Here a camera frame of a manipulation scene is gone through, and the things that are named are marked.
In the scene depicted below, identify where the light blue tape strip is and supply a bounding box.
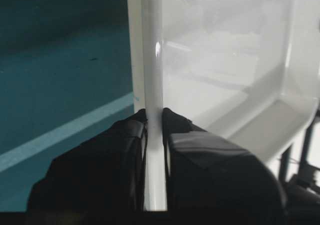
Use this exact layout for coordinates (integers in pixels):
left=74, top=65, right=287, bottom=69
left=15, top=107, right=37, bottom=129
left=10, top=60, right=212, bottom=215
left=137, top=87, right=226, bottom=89
left=0, top=92, right=134, bottom=172

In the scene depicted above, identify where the teal green table cloth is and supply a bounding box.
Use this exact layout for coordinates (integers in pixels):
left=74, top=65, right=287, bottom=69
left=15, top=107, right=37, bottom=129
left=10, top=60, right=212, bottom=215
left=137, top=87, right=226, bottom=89
left=0, top=0, right=134, bottom=212

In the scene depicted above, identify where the white plastic rectangular tray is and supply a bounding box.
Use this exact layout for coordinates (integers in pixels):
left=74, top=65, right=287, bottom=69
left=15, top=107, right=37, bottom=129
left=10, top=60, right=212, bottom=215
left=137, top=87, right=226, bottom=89
left=127, top=0, right=320, bottom=211

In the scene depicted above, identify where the black metal frame stand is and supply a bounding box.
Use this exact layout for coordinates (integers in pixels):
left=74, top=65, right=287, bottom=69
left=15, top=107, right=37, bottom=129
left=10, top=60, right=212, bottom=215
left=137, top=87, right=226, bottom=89
left=278, top=113, right=320, bottom=225

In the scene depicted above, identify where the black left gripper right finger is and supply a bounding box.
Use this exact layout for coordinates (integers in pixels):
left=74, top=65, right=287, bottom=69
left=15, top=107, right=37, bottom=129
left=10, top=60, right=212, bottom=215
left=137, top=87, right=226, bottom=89
left=162, top=108, right=287, bottom=225

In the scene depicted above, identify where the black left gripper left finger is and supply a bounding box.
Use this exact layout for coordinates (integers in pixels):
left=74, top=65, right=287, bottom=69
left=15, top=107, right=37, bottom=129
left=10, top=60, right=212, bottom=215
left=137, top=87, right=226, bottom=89
left=27, top=109, right=147, bottom=212

